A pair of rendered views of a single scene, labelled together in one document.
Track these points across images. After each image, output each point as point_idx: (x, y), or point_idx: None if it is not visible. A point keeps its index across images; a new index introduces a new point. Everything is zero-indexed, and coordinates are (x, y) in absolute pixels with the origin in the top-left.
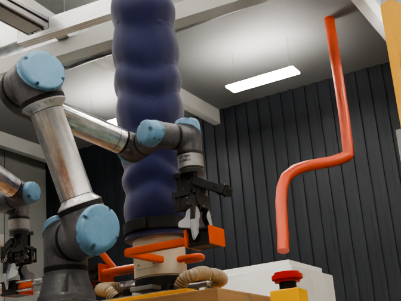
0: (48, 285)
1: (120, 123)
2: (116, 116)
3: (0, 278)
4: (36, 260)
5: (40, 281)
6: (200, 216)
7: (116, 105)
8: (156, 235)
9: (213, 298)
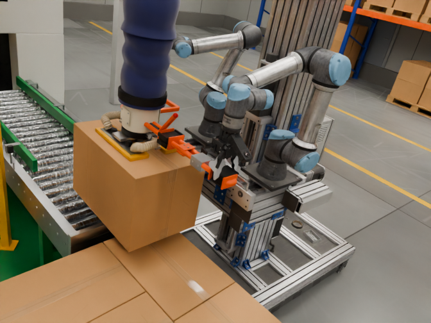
0: None
1: (176, 18)
2: (177, 9)
3: (241, 130)
4: (211, 148)
5: (208, 156)
6: None
7: (179, 1)
8: None
9: None
